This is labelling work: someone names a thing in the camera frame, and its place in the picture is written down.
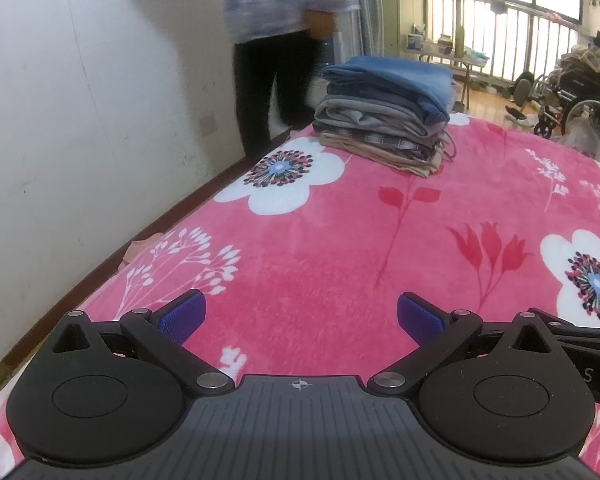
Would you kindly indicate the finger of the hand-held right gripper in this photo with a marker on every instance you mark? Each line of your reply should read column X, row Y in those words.
column 585, row 332

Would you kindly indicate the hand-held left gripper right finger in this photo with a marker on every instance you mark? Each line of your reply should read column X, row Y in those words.
column 420, row 317

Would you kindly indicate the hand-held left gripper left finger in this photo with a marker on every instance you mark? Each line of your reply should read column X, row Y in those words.
column 182, row 315

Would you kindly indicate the blue jeans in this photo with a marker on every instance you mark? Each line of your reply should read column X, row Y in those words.
column 395, row 77

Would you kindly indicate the pink floral blanket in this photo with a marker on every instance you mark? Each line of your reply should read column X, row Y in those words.
column 355, row 240

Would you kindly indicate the tan folded pants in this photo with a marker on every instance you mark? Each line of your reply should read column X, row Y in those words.
column 395, row 160

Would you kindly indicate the clear plastic bag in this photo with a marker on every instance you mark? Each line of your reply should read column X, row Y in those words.
column 582, row 132

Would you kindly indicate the grey folded sweater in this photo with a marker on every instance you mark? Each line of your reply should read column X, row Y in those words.
column 370, row 115

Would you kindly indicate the black wheelchair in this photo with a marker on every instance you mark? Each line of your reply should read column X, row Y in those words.
column 565, row 105

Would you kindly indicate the folding table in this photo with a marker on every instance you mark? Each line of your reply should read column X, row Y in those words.
column 445, row 57

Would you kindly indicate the small blue box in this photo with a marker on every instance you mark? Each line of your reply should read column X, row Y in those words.
column 416, row 40

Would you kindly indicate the beige bedding heap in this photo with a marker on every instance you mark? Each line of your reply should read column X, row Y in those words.
column 592, row 55

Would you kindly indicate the green bottle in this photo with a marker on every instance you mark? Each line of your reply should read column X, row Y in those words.
column 460, row 42

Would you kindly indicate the balcony railing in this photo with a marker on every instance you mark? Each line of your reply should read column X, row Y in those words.
column 520, row 30

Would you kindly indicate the grey curtain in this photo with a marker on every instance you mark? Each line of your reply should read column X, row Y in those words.
column 371, row 5

